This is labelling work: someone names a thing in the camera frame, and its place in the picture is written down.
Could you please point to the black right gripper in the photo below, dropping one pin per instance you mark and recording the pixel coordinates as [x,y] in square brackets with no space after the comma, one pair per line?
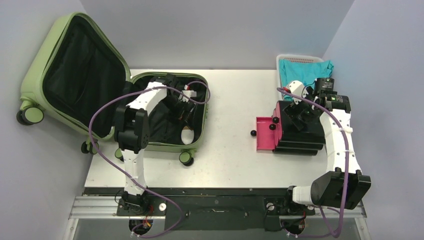
[296,114]

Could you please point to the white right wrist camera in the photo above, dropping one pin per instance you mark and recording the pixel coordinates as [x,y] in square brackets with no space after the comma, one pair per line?
[297,88]

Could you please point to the teal garment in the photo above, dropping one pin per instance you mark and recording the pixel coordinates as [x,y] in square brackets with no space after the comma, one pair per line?
[304,74]

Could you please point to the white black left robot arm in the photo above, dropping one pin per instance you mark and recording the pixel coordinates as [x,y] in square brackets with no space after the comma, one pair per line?
[132,133]

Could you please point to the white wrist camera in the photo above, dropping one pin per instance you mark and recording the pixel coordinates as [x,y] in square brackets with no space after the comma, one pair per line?
[297,88]
[189,94]

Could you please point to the white perforated plastic basket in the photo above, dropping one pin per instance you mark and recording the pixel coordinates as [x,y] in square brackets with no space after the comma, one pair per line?
[304,59]

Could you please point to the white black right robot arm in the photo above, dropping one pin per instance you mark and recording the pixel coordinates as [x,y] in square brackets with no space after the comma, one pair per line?
[343,185]

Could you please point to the black and pink storage organizer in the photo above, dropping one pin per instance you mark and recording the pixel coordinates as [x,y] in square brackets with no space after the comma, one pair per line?
[278,134]

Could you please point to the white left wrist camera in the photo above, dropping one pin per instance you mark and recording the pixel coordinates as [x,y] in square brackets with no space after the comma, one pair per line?
[189,94]

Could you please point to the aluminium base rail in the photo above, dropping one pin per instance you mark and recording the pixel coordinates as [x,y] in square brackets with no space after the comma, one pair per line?
[105,207]

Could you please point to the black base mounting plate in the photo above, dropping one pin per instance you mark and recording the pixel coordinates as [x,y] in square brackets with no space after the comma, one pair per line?
[209,209]

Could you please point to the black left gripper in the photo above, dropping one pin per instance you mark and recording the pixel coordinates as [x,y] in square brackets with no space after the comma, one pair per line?
[187,115]

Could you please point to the green hard-shell suitcase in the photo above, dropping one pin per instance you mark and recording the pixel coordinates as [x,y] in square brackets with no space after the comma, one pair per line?
[77,71]

